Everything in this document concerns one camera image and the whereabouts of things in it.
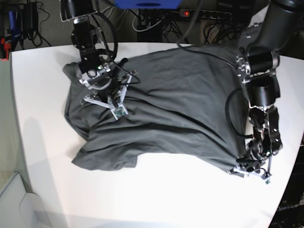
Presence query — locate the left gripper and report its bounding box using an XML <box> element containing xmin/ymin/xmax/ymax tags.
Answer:
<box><xmin>229</xmin><ymin>154</ymin><xmax>274</xmax><ymax>179</ymax></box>

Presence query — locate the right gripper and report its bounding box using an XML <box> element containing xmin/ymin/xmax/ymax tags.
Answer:
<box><xmin>84</xmin><ymin>76</ymin><xmax>139</xmax><ymax>112</ymax></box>

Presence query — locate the dark grey t-shirt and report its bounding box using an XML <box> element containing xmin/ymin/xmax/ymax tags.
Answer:
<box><xmin>63</xmin><ymin>46</ymin><xmax>247</xmax><ymax>172</ymax></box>

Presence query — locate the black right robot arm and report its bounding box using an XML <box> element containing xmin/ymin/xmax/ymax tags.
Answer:
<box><xmin>60</xmin><ymin>0</ymin><xmax>140</xmax><ymax>119</ymax></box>

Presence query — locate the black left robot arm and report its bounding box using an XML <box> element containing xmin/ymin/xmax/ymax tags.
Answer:
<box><xmin>202</xmin><ymin>0</ymin><xmax>304</xmax><ymax>181</ymax></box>

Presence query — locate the blue box overhead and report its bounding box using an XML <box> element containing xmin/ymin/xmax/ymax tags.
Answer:
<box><xmin>114</xmin><ymin>0</ymin><xmax>181</xmax><ymax>9</ymax></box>

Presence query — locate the black power strip red light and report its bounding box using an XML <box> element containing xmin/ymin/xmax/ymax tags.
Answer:
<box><xmin>179</xmin><ymin>9</ymin><xmax>232</xmax><ymax>20</ymax></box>

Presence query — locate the red and black clamp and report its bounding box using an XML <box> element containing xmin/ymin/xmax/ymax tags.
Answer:
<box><xmin>0</xmin><ymin>37</ymin><xmax>11</xmax><ymax>61</ymax></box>

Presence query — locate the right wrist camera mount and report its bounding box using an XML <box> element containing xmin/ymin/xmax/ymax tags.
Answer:
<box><xmin>79</xmin><ymin>70</ymin><xmax>138</xmax><ymax>120</ymax></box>

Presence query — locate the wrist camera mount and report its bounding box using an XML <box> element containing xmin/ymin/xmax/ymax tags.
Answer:
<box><xmin>228</xmin><ymin>156</ymin><xmax>273</xmax><ymax>185</ymax></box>
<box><xmin>79</xmin><ymin>70</ymin><xmax>138</xmax><ymax>120</ymax></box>

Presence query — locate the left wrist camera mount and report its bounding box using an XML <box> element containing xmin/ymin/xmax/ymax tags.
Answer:
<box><xmin>228</xmin><ymin>156</ymin><xmax>273</xmax><ymax>185</ymax></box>

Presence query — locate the white cable loop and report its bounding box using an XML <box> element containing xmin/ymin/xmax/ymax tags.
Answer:
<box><xmin>132</xmin><ymin>14</ymin><xmax>164</xmax><ymax>32</ymax></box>

